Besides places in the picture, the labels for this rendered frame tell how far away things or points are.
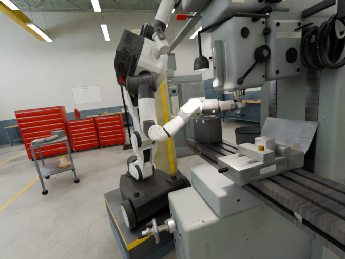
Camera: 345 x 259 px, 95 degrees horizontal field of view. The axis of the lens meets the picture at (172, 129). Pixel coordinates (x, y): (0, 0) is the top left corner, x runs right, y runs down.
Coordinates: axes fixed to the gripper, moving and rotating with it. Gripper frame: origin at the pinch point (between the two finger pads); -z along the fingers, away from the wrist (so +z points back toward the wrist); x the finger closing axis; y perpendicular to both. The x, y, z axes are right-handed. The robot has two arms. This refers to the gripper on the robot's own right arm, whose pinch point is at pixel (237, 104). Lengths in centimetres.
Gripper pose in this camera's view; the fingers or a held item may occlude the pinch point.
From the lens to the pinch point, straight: 93.3
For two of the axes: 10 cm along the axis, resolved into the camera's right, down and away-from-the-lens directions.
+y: 1.0, 9.8, 2.0
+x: 1.1, -2.1, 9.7
